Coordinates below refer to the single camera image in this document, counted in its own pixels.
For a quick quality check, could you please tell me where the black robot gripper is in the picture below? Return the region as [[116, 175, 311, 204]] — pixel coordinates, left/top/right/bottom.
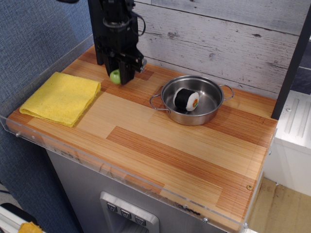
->
[[101, 20, 146, 85]]

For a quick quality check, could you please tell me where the green handled grey spatula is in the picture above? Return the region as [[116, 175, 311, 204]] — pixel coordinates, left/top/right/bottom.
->
[[109, 69, 121, 85]]

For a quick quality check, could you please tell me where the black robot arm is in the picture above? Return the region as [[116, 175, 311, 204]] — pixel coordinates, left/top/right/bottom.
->
[[94, 0, 147, 85]]

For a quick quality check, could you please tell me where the yellow folded cloth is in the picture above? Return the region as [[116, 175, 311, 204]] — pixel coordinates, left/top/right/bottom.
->
[[19, 72, 101, 127]]

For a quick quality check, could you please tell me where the toy sushi roll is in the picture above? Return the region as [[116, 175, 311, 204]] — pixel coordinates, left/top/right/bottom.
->
[[173, 87, 200, 112]]

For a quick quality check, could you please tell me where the small steel pot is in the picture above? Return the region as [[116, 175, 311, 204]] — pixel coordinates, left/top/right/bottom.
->
[[150, 75, 234, 126]]

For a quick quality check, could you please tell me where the grey toy fridge cabinet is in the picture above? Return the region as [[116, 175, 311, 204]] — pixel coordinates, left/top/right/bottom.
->
[[48, 151, 222, 233]]

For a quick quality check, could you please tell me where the silver dispenser button panel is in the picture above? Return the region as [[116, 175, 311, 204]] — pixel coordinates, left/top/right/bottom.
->
[[100, 191, 160, 233]]

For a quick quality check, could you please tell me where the yellow black object bottom left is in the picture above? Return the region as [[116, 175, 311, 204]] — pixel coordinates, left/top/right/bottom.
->
[[0, 218, 43, 233]]

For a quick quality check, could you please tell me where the white ribbed appliance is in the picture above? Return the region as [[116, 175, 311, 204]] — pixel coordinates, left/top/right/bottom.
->
[[263, 91, 311, 196]]

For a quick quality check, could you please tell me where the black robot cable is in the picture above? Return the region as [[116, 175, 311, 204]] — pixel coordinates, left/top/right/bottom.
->
[[132, 11, 146, 37]]

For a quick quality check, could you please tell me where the black left vertical post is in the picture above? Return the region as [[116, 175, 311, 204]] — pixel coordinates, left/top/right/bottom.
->
[[88, 0, 104, 65]]

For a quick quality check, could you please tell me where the black vertical post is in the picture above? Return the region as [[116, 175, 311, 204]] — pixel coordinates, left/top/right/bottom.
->
[[271, 16, 311, 120], [88, 0, 104, 65]]

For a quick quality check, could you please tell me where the black right vertical post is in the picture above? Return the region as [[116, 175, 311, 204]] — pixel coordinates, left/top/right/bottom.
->
[[271, 16, 311, 120]]

